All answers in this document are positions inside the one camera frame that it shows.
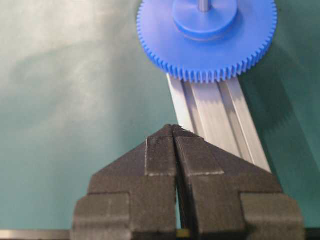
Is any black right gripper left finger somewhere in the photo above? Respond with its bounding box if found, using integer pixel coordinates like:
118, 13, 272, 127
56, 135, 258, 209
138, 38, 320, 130
70, 124, 177, 240

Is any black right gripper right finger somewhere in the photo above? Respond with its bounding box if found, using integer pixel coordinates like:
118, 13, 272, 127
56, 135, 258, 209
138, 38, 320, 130
172, 125, 305, 240

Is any steel shaft through blue gear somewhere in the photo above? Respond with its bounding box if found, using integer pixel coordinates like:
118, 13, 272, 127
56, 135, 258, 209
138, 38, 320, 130
197, 0, 212, 13

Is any large blue plastic gear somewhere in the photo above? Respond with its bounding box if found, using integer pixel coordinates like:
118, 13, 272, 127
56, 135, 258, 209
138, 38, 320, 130
136, 0, 277, 83

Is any aluminium extrusion rail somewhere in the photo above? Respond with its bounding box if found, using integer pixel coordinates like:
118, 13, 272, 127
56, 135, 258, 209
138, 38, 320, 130
167, 75, 271, 172

